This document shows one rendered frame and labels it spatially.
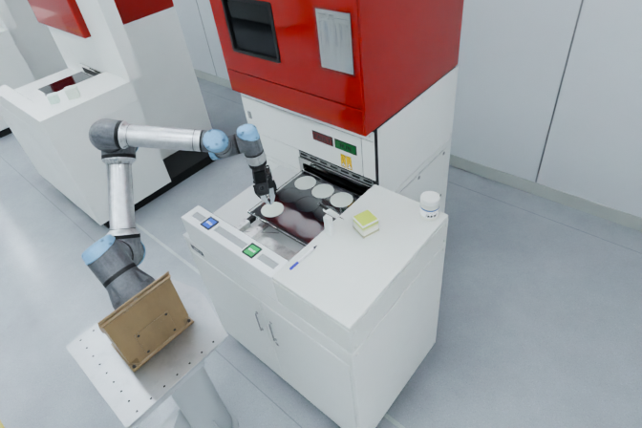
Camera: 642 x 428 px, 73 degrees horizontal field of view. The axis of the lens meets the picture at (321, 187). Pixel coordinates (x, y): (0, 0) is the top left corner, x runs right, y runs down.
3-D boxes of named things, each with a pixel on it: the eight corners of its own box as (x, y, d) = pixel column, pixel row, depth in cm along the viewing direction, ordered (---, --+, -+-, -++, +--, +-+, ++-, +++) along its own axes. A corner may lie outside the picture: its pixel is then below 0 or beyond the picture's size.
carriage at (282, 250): (246, 226, 191) (245, 222, 189) (308, 264, 171) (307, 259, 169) (232, 237, 187) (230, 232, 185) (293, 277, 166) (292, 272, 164)
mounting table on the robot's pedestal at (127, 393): (141, 446, 140) (126, 428, 132) (81, 365, 165) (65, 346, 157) (246, 344, 164) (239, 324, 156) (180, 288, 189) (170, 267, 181)
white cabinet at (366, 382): (300, 267, 282) (280, 165, 231) (435, 351, 228) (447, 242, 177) (224, 338, 247) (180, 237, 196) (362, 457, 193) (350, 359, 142)
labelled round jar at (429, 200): (425, 206, 172) (426, 187, 166) (441, 213, 168) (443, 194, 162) (416, 217, 168) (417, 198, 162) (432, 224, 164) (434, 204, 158)
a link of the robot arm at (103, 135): (76, 111, 143) (226, 122, 144) (93, 117, 154) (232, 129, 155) (73, 146, 142) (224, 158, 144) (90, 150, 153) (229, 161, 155)
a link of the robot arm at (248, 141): (233, 125, 162) (255, 119, 162) (242, 149, 169) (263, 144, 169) (234, 136, 156) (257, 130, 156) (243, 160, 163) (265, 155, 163)
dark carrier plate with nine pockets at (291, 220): (304, 172, 210) (304, 171, 210) (362, 198, 191) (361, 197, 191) (251, 212, 191) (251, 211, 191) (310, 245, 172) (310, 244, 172)
